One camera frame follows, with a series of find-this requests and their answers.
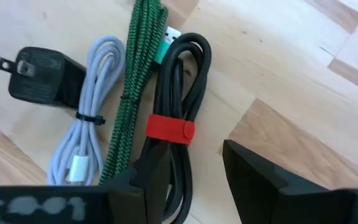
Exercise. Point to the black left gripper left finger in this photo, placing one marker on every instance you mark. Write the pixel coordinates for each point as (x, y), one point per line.
(141, 193)

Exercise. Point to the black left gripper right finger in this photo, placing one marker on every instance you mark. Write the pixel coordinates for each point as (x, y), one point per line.
(266, 199)

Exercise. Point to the black charger plug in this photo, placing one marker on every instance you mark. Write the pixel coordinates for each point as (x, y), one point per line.
(42, 77)

